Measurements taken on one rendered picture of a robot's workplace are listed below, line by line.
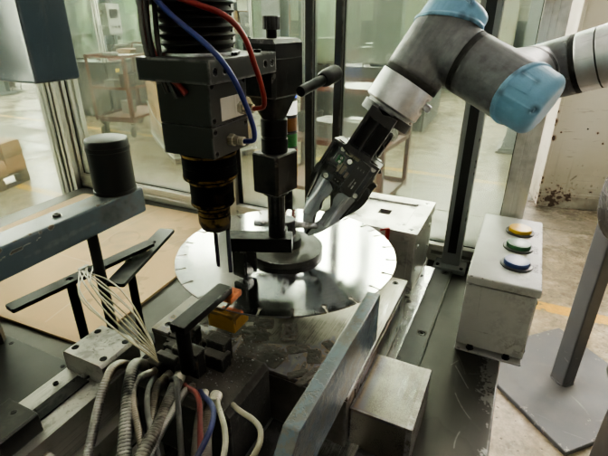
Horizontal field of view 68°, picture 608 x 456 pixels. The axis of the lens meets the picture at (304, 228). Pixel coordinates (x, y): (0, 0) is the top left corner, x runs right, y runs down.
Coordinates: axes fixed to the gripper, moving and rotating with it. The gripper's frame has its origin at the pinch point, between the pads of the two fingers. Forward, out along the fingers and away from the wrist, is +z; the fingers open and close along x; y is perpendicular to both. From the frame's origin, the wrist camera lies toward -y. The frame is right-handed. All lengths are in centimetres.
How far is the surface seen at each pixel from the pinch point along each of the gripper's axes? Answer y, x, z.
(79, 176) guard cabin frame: -64, -80, 56
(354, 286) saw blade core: 8.3, 9.7, 0.6
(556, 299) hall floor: -170, 110, 14
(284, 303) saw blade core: 14.4, 3.6, 5.6
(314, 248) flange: 1.4, 2.3, 2.2
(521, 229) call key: -26.4, 31.5, -15.0
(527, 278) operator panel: -10.0, 32.3, -10.5
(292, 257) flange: 4.9, 0.6, 3.9
